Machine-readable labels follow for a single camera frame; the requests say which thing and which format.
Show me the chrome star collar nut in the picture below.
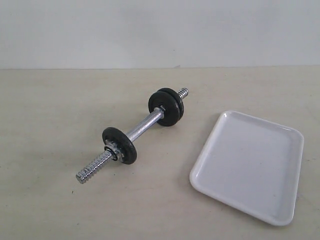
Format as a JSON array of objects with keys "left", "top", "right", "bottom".
[{"left": 104, "top": 141, "right": 124, "bottom": 162}]

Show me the white rectangular plastic tray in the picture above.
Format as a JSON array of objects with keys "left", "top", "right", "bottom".
[{"left": 189, "top": 110, "right": 304, "bottom": 226}]

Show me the black weight plate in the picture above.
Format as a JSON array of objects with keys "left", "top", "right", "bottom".
[
  {"left": 102, "top": 127, "right": 137, "bottom": 165},
  {"left": 158, "top": 87, "right": 189, "bottom": 120},
  {"left": 148, "top": 91, "right": 181, "bottom": 127}
]

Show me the chrome threaded dumbbell bar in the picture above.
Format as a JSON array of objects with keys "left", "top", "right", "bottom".
[{"left": 75, "top": 87, "right": 190, "bottom": 185}]

